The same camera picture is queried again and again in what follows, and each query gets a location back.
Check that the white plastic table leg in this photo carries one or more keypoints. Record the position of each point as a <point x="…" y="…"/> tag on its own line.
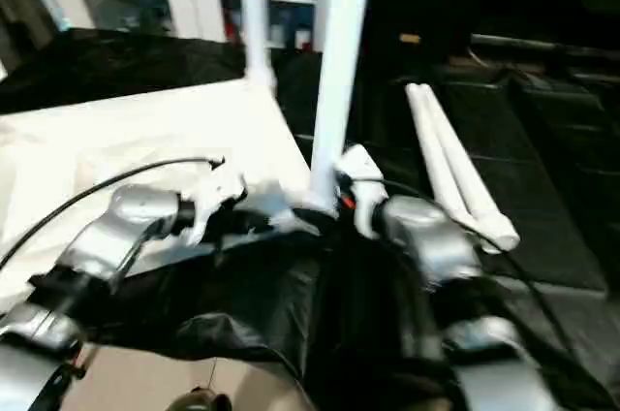
<point x="465" y="168"/>
<point x="431" y="144"/>
<point x="256" y="18"/>
<point x="341" y="67"/>

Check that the white plastic table top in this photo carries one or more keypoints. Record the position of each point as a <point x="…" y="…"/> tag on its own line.
<point x="121" y="139"/>

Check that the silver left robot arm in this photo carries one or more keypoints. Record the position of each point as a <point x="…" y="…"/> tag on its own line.
<point x="116" y="227"/>

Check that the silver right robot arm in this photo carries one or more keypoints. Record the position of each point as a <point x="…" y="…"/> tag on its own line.
<point x="431" y="236"/>

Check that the black plastic mat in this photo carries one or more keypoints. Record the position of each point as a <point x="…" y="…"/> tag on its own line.
<point x="266" y="294"/>

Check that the black case with yellow label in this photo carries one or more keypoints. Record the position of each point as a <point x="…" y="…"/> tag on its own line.
<point x="408" y="38"/>

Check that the long grey metal bar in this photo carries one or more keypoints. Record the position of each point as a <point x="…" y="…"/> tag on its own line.
<point x="542" y="45"/>

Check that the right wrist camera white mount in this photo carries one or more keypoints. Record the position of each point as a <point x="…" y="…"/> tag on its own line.
<point x="363" y="173"/>

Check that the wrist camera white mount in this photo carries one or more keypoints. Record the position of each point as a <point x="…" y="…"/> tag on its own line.
<point x="363" y="173"/>
<point x="218" y="193"/>

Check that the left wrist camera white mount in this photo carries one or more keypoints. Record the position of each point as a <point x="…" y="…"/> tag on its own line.
<point x="218" y="193"/>

